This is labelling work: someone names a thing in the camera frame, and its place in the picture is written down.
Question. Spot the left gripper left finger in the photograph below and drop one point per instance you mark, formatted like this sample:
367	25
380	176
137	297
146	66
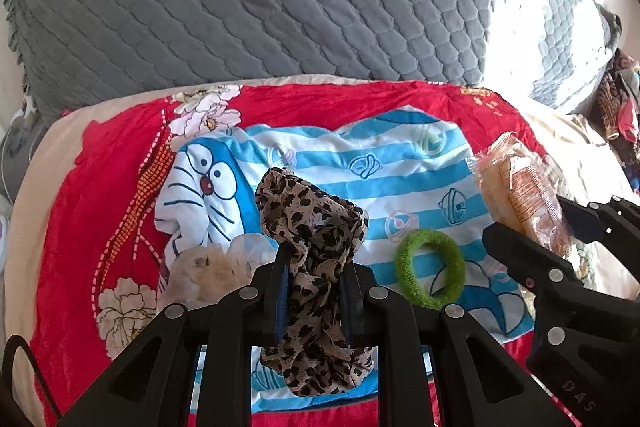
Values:
184	354

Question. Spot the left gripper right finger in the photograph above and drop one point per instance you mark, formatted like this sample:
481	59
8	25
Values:
438	368

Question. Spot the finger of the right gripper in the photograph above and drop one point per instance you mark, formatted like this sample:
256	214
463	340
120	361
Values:
531	265
616	219

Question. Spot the green fuzzy scrunchie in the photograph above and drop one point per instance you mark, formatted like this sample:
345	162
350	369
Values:
430	269

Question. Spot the clear packaged wafer snack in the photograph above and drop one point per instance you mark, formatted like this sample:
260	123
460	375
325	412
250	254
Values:
517	192

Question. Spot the leopard print scrunchie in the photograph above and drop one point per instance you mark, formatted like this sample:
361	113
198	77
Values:
325	232

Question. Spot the beige sheer scrunchie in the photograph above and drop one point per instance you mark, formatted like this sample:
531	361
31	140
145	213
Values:
203	275

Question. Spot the pile of clothes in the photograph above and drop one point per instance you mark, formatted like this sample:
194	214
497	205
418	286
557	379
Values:
615	112

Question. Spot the red floral bedspread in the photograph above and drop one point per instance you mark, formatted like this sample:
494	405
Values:
102	252

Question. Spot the blue striped cartoon cloth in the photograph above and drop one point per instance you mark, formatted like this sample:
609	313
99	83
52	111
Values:
407	170

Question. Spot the grey bedside stool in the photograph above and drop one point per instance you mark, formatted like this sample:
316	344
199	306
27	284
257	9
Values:
17	148

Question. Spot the grey quilted headboard cover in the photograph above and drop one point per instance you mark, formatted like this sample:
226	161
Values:
81	52

